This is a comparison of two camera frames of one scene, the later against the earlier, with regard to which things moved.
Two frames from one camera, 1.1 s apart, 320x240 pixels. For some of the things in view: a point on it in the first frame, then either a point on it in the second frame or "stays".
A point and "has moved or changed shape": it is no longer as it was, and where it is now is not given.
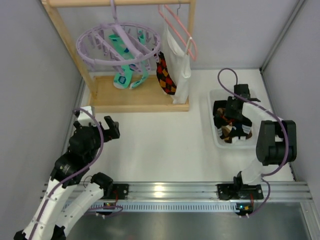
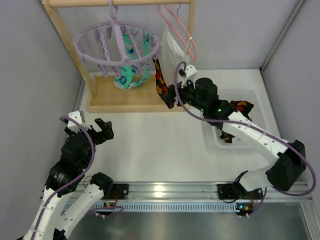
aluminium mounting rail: (138, 192) stays
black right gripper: (232, 110) to (178, 92)
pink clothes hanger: (182, 27) stays
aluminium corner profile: (263, 66) stays
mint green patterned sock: (123, 76) has moved or changed shape
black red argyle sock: (166, 82) has moved or changed shape
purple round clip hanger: (125, 44) has moved or changed shape
